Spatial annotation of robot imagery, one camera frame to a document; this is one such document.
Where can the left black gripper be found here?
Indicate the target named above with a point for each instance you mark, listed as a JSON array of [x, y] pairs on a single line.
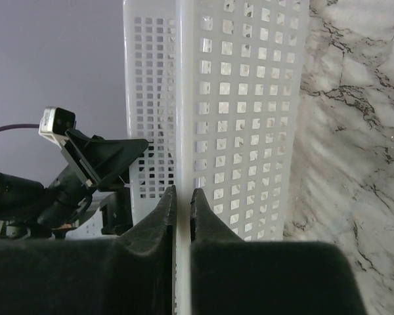
[[93, 164]]

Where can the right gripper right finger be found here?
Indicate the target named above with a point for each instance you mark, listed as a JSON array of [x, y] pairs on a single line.
[[233, 276]]

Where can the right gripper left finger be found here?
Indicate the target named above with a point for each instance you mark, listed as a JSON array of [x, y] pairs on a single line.
[[129, 274]]

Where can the white perforated plastic basket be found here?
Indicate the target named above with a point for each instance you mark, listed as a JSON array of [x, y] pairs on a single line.
[[214, 87]]

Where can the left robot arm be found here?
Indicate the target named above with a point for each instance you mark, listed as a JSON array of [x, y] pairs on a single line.
[[22, 204]]

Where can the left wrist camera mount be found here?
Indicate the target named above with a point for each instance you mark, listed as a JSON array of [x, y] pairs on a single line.
[[54, 123]]

